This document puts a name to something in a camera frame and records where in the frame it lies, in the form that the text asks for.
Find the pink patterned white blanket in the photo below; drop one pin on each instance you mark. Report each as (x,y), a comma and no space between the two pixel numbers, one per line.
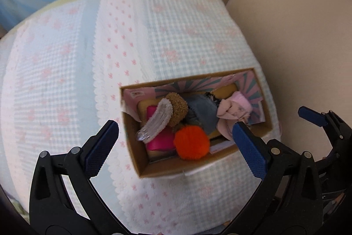
(68,72)

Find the clear plastic hair clip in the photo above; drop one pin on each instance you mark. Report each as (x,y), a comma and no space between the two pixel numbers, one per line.
(156,119)

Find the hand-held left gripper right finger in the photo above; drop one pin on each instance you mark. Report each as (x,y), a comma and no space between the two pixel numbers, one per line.
(250,153)

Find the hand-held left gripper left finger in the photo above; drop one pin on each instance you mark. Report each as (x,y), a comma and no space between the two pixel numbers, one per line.
(101,152)

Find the orange pom-pom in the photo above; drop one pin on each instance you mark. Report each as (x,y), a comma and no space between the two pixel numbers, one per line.
(191,142)

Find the pink and beige cloth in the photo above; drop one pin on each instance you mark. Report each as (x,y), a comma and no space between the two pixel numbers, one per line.
(236,105)

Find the black scrunchie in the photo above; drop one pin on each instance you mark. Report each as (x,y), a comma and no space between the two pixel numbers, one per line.
(212,96)

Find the grey fabric piece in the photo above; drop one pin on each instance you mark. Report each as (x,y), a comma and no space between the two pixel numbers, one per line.
(200,113)

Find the brown fuzzy pom-pom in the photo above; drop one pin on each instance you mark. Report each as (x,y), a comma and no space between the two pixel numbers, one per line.
(178,108)

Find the cardboard box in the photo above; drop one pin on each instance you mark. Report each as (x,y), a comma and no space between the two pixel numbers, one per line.
(165,166)

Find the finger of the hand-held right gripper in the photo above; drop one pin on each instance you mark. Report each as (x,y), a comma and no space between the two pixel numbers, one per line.
(310,115)

